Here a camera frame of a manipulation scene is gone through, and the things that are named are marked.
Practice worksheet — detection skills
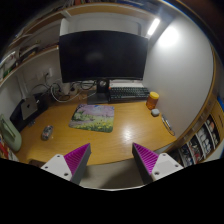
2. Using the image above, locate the wooden side bookshelf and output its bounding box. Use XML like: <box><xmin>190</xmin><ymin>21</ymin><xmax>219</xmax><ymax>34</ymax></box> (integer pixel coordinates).
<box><xmin>168</xmin><ymin>97</ymin><xmax>224</xmax><ymax>167</ymax></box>

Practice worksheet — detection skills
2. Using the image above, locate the orange jar with yellow lid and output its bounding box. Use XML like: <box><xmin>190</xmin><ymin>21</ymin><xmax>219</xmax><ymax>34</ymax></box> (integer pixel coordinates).
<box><xmin>146</xmin><ymin>91</ymin><xmax>159</xmax><ymax>110</ymax></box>

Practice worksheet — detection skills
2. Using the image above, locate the landscape print mouse pad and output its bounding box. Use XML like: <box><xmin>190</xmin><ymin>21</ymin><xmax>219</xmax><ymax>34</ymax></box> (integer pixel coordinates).
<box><xmin>69</xmin><ymin>104</ymin><xmax>114</xmax><ymax>133</ymax></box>

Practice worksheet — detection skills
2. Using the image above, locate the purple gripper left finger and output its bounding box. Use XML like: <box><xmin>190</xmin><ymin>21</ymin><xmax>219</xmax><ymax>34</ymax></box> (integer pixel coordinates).
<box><xmin>42</xmin><ymin>144</ymin><xmax>91</xmax><ymax>185</ymax></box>

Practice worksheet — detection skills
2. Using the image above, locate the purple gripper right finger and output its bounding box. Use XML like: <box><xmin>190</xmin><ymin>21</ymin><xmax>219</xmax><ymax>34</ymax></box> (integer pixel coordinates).
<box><xmin>132</xmin><ymin>143</ymin><xmax>182</xmax><ymax>184</ymax></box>

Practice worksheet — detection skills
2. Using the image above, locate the black mechanical keyboard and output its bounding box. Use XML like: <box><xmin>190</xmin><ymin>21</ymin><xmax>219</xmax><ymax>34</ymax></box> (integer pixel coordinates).
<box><xmin>109</xmin><ymin>87</ymin><xmax>149</xmax><ymax>103</ymax></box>

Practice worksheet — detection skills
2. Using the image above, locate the white ceiling light bar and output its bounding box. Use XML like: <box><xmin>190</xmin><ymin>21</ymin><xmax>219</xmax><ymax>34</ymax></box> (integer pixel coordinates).
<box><xmin>147</xmin><ymin>18</ymin><xmax>160</xmax><ymax>36</ymax></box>

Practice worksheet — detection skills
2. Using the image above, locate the green bag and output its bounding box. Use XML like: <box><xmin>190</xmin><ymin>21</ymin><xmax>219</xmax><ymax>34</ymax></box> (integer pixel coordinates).
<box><xmin>0</xmin><ymin>114</ymin><xmax>22</xmax><ymax>152</ymax></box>

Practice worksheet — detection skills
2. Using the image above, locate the small white grey box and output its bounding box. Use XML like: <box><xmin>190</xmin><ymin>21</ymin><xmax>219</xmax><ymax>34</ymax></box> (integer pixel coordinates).
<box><xmin>151</xmin><ymin>109</ymin><xmax>160</xmax><ymax>117</ymax></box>

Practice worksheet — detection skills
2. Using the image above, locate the white cable on desk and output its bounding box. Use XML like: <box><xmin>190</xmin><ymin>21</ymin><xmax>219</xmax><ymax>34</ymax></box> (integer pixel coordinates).
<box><xmin>49</xmin><ymin>83</ymin><xmax>83</xmax><ymax>104</ymax></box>

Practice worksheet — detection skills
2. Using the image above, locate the black computer monitor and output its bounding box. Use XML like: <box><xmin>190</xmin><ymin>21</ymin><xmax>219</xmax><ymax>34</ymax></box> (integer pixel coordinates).
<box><xmin>59</xmin><ymin>30</ymin><xmax>148</xmax><ymax>104</ymax></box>

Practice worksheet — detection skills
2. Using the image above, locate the black box under computer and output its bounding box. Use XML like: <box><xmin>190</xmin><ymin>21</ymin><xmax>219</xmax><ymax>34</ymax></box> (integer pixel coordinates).
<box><xmin>10</xmin><ymin>93</ymin><xmax>48</xmax><ymax>131</ymax></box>

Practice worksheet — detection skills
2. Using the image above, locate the dark patterned computer mouse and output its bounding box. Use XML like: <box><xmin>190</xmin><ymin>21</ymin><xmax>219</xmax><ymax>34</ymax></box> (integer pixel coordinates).
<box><xmin>41</xmin><ymin>125</ymin><xmax>53</xmax><ymax>141</ymax></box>

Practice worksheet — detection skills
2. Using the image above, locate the wooden wall shelf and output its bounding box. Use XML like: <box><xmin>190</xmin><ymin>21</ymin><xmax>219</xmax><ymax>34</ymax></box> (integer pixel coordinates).
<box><xmin>0</xmin><ymin>0</ymin><xmax>156</xmax><ymax>87</ymax></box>

